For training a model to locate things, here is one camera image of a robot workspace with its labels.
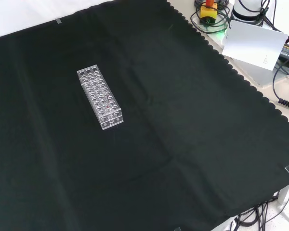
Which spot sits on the clear plastic test tube rack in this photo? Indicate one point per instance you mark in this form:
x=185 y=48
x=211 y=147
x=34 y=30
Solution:
x=92 y=83

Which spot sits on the black bench cloth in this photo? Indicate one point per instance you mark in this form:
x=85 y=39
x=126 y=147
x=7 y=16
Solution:
x=159 y=144

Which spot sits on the yellow stop button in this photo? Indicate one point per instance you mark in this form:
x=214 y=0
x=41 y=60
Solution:
x=208 y=12

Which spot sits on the pale white board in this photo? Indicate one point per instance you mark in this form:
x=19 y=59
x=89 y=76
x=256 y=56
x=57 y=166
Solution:
x=254 y=44

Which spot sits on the grey metal base plate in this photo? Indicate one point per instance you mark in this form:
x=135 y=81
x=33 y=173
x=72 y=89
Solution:
x=261 y=75

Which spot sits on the grey metal bench bracket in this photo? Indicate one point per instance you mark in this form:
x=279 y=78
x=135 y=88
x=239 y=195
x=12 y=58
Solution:
x=285 y=195

